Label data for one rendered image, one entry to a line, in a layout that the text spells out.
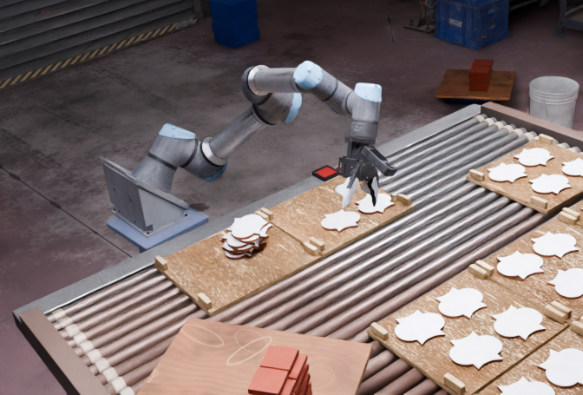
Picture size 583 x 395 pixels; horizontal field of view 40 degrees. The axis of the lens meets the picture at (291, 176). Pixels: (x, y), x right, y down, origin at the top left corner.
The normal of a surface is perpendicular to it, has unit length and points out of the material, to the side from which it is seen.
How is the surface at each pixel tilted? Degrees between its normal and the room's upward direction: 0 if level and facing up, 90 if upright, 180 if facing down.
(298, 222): 0
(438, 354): 0
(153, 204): 90
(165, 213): 90
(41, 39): 85
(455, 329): 0
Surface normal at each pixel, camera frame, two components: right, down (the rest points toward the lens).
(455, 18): -0.81, 0.34
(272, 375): -0.08, -0.88
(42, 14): 0.67, 0.22
